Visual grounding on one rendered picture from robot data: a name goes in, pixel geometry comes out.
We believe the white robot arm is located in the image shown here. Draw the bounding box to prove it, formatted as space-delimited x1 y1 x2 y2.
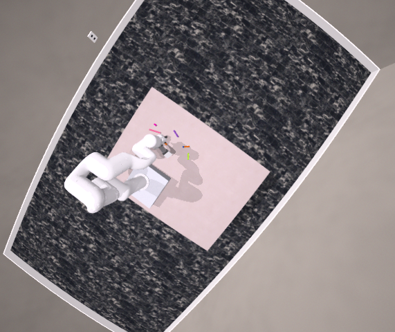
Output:
64 134 172 213

